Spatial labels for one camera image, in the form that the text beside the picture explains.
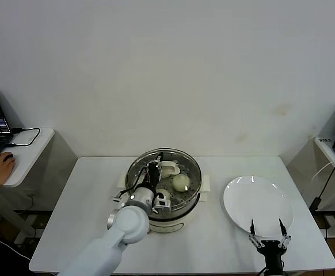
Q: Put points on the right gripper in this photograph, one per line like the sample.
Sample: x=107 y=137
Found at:
x=272 y=250

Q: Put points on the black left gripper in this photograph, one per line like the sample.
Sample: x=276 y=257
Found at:
x=154 y=174

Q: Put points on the black computer mouse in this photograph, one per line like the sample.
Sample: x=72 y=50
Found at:
x=9 y=155

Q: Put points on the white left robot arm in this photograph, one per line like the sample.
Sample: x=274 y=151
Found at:
x=130 y=224

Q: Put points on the steel perforated steamer basket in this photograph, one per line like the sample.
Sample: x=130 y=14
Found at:
x=184 y=209

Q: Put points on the white round plate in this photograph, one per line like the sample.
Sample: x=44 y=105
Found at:
x=256 y=201

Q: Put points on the cream electric cooking pot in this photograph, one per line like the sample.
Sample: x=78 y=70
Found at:
x=170 y=227

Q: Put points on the white side table with label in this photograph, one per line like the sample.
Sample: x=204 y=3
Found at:
x=325 y=146

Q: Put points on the white side table with mouse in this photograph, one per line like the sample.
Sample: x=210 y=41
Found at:
x=32 y=161

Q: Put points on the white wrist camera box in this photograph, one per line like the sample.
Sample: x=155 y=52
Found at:
x=163 y=204

